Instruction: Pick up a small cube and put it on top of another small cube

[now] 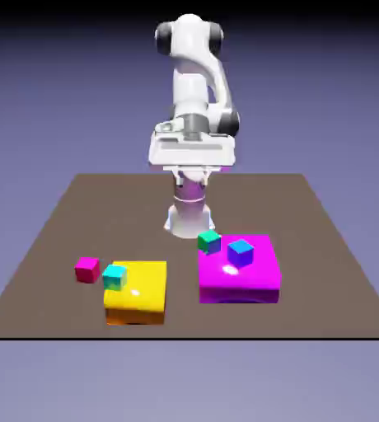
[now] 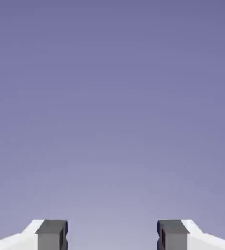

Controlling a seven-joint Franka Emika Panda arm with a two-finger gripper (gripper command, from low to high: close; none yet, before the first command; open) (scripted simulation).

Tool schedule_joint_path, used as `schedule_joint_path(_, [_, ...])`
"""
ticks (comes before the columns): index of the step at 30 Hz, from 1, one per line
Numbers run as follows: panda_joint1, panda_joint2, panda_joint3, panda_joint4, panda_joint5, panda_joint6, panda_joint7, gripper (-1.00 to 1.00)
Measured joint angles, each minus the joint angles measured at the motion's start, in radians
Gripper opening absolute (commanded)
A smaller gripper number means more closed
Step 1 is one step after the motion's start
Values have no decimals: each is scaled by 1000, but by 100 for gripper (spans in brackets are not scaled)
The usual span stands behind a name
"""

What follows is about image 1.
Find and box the small pink cube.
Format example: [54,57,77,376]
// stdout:
[73,256,101,284]

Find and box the large yellow box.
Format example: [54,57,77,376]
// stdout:
[102,260,168,326]

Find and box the small green cube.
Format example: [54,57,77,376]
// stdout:
[197,229,222,256]

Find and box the small blue cube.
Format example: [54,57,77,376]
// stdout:
[226,238,255,269]

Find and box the small cyan cube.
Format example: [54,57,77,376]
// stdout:
[101,263,129,293]

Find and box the large magenta box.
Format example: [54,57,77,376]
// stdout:
[197,233,283,305]

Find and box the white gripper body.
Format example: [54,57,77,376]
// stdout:
[147,130,236,173]

